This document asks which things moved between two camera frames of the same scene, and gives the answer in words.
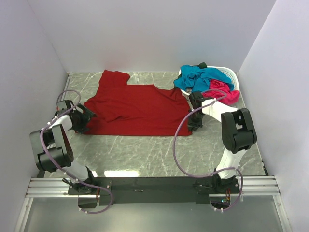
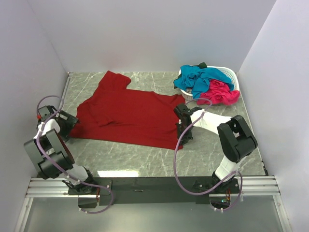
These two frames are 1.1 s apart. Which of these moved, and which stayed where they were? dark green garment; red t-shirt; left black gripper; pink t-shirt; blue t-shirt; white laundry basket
Moved: red t-shirt; left black gripper
Stayed: pink t-shirt; dark green garment; white laundry basket; blue t-shirt
